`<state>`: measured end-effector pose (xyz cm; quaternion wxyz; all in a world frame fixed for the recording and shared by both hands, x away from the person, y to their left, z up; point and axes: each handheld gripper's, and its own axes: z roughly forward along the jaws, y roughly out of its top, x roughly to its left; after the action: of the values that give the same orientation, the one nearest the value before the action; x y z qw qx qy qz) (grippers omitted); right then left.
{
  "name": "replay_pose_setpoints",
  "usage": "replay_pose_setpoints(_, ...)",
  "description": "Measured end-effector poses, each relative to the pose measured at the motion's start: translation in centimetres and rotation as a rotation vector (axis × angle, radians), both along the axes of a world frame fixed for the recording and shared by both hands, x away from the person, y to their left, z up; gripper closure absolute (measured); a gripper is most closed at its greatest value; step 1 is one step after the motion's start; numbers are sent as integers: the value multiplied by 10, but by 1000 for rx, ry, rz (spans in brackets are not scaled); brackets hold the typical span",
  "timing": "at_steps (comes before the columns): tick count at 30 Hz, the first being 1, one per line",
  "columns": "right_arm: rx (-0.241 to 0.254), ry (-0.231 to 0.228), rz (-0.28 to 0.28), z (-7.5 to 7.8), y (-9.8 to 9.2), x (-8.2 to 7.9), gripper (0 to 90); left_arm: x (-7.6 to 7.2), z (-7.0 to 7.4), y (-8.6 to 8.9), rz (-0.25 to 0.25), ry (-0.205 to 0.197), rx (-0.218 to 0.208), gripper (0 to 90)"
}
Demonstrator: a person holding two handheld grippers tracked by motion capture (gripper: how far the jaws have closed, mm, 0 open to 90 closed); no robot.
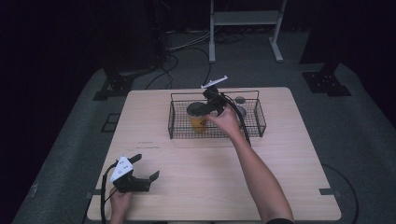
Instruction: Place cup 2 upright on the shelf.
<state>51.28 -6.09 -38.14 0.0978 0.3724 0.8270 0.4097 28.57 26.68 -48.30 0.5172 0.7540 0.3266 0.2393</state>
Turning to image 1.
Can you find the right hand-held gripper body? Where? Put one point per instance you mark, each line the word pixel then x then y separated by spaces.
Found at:
pixel 214 99

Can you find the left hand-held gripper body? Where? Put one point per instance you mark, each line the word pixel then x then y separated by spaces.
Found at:
pixel 124 183

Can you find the yellow canister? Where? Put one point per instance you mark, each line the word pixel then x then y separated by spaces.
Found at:
pixel 199 124

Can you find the person's left hand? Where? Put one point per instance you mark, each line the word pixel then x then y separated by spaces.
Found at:
pixel 120 202

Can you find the person's right hand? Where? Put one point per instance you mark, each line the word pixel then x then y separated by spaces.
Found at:
pixel 229 123

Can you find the black stand base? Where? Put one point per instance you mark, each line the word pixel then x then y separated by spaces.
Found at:
pixel 116 85
pixel 327 82

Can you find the person's black sleeve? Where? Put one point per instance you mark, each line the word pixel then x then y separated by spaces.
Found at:
pixel 280 221

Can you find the white metal table frame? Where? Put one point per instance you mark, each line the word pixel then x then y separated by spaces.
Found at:
pixel 246 18

